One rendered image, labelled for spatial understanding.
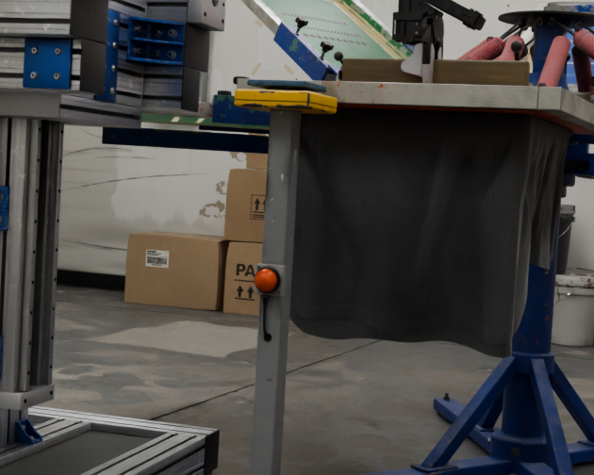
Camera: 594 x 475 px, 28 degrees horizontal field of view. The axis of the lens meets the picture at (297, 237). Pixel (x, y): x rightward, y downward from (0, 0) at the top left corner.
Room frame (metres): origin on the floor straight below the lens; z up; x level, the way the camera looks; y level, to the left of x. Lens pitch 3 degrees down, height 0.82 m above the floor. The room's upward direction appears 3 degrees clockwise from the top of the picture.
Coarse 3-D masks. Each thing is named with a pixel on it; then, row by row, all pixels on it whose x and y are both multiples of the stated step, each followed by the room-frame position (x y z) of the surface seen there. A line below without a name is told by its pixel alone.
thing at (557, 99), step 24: (336, 96) 2.08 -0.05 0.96; (360, 96) 2.06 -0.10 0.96; (384, 96) 2.05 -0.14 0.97; (408, 96) 2.03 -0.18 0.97; (432, 96) 2.02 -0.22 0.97; (456, 96) 2.00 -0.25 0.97; (480, 96) 1.99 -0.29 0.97; (504, 96) 1.97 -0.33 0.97; (528, 96) 1.96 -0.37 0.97; (552, 96) 1.94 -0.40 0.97; (576, 96) 2.08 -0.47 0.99; (576, 120) 2.18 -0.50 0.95
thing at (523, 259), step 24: (552, 144) 2.29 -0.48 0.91; (528, 168) 2.07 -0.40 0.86; (552, 168) 2.31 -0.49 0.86; (528, 192) 2.16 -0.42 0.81; (552, 192) 2.38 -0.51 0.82; (528, 216) 2.15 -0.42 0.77; (552, 216) 2.41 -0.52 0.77; (528, 240) 2.16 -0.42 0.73; (552, 240) 2.41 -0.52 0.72; (528, 264) 2.18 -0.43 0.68
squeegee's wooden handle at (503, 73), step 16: (352, 64) 2.28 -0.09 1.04; (368, 64) 2.27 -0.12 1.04; (384, 64) 2.26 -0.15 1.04; (400, 64) 2.25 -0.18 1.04; (448, 64) 2.21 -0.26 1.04; (464, 64) 2.20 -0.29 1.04; (480, 64) 2.19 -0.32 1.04; (496, 64) 2.17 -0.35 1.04; (512, 64) 2.16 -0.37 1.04; (528, 64) 2.17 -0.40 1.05; (352, 80) 2.28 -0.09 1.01; (368, 80) 2.27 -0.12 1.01; (384, 80) 2.26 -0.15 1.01; (400, 80) 2.25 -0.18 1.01; (416, 80) 2.23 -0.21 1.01; (448, 80) 2.21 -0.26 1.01; (464, 80) 2.20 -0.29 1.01; (480, 80) 2.19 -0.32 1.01; (496, 80) 2.17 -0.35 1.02; (512, 80) 2.16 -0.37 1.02; (528, 80) 2.18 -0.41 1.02
